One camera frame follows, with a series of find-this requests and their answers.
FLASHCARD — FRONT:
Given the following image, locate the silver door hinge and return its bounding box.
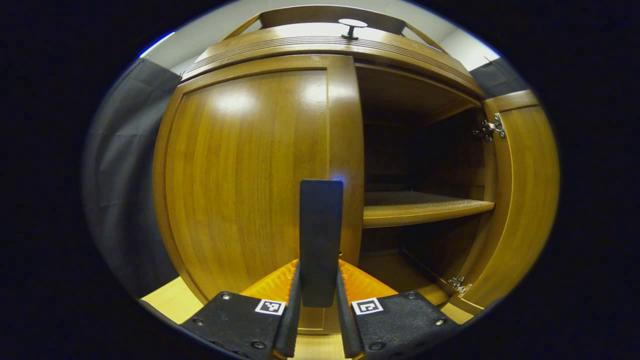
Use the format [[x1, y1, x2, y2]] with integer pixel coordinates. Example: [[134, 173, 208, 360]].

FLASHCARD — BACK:
[[447, 275, 473, 296], [472, 113, 507, 143]]

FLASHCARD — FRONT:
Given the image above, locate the wooden double-door shoe cabinet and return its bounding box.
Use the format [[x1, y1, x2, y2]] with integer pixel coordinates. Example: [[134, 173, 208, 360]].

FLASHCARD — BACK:
[[180, 4, 498, 321]]

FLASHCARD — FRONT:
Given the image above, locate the wooden drawer with black knob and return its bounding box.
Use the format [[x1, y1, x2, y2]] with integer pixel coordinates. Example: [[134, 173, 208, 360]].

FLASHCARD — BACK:
[[181, 18, 485, 98]]

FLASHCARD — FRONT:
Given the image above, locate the wooden inner shelf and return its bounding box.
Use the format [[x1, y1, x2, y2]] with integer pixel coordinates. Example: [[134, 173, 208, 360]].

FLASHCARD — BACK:
[[362, 191, 496, 229]]

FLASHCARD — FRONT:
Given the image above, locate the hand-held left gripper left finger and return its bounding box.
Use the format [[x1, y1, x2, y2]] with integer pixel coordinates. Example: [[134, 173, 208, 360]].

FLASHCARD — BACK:
[[180, 258, 302, 360]]

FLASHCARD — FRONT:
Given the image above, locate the wooden cabinet door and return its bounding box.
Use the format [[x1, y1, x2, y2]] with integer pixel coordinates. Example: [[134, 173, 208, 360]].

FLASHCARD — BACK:
[[151, 54, 365, 335], [447, 89, 561, 315]]

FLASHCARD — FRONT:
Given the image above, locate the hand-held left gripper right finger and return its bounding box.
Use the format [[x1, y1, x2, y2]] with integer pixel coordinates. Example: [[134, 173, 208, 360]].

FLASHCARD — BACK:
[[336, 258, 461, 360]]

